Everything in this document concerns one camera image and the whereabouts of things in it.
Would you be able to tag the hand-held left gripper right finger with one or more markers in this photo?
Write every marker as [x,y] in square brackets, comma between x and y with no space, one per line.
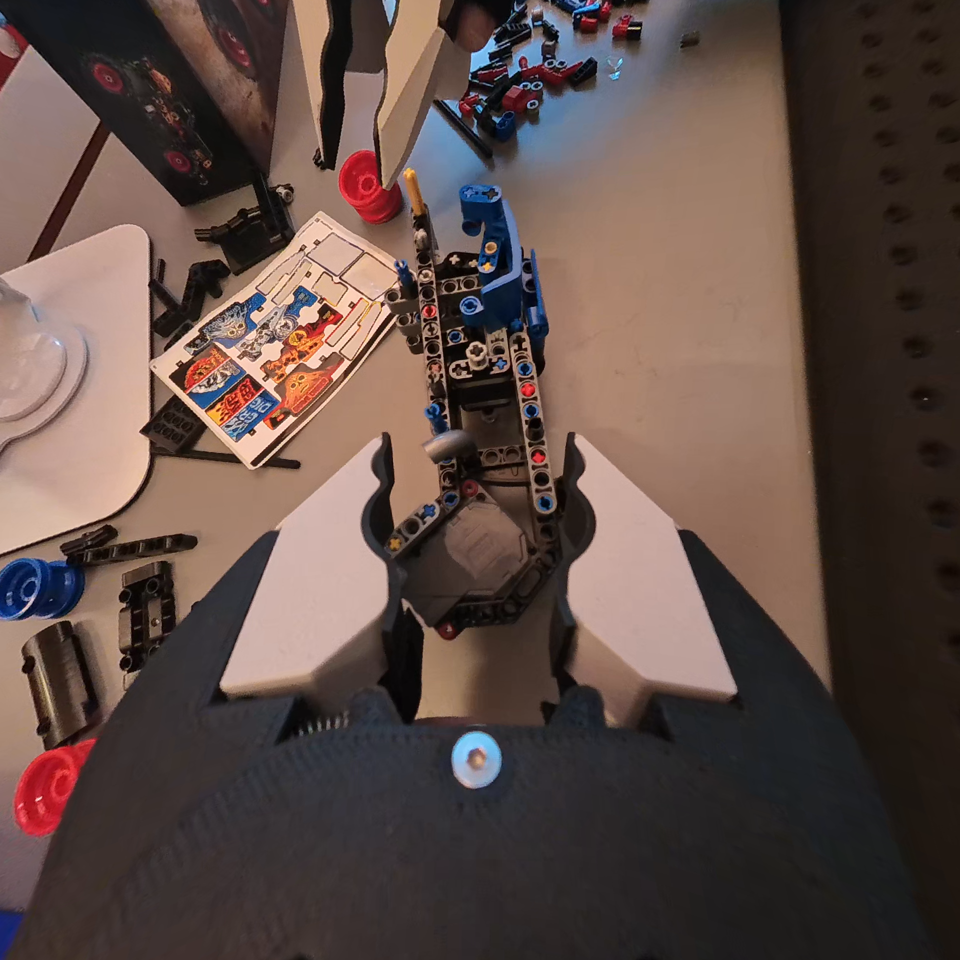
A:
[645,600]

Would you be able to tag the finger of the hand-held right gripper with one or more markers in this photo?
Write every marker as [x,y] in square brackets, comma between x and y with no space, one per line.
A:
[412,67]
[311,60]

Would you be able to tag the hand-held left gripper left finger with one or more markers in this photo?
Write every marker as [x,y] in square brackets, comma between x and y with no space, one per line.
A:
[315,600]

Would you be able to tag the pile of small red pieces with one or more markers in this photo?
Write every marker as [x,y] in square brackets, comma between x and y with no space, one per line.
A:
[525,75]

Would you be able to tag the black blue toy car chassis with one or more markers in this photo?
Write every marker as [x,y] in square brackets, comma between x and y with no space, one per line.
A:
[480,375]

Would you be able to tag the grey desk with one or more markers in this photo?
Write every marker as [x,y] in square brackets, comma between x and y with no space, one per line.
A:
[660,337]

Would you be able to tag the person's right hand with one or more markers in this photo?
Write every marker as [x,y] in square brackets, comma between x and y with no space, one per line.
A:
[472,22]

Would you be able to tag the black toy set box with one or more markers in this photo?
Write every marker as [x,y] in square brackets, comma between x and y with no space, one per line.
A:
[150,90]

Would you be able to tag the small clear piece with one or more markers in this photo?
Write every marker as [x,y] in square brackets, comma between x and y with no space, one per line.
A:
[616,67]

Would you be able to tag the chunky black holed brick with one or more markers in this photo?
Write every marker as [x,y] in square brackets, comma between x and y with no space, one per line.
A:
[146,615]

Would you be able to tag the black angled beam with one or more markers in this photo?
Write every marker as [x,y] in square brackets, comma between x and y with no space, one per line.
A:
[127,549]

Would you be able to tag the black studded plate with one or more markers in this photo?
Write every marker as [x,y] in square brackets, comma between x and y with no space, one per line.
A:
[172,424]

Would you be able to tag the colourful sticker sheet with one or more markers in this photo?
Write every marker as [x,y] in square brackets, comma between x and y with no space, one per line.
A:
[285,337]

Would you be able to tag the black curved panel piece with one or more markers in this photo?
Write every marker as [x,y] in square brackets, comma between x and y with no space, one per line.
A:
[60,682]

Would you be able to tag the black dimpled foam pad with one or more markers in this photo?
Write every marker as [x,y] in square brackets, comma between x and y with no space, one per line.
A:
[877,450]

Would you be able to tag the blue toy wheel hub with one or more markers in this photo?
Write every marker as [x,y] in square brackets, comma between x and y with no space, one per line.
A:
[37,589]

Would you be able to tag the white book stand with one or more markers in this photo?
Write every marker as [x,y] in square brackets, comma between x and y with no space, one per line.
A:
[90,360]

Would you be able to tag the large black frame assembly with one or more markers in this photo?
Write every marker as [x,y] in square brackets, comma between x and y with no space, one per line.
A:
[251,232]

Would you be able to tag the black holed frame pieces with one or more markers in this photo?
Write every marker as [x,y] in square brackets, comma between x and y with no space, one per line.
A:
[187,296]

